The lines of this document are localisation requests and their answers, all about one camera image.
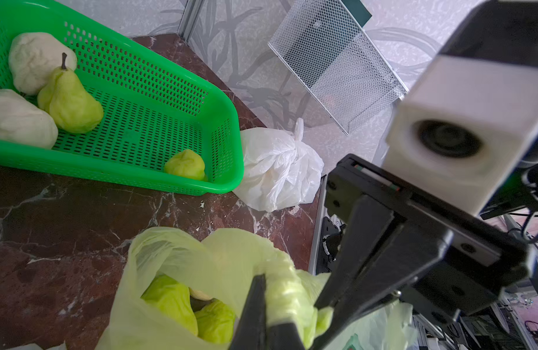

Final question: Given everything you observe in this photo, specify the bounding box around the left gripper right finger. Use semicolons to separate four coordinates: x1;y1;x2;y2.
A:
267;322;305;350

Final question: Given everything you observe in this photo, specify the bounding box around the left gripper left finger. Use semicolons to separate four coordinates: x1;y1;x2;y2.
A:
229;275;266;350

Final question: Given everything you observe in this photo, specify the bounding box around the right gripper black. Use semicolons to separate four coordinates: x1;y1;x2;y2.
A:
312;154;532;349

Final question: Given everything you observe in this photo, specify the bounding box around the green avocado plastic bag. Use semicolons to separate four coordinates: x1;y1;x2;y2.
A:
94;226;419;350

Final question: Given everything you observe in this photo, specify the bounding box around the white printed plastic bag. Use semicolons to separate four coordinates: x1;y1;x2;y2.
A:
233;118;324;212

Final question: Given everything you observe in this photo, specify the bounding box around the green pear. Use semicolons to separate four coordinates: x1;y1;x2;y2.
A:
37;52;104;134
194;299;237;344
164;150;206;181
140;275;198;336

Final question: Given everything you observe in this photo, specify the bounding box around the green pear upper right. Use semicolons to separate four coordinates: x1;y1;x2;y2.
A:
140;275;198;336

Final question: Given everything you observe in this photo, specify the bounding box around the green pear front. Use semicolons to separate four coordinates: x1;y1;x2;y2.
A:
164;150;206;181

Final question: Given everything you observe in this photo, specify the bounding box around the dark green card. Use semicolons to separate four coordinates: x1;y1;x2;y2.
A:
342;0;372;27

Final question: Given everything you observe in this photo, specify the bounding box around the green plastic basket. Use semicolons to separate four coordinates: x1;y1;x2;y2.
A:
0;1;244;195

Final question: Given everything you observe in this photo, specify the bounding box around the white pear left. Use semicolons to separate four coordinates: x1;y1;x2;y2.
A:
0;89;58;150

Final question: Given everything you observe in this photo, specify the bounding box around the white wire mesh basket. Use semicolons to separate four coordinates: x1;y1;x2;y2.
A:
268;0;408;135

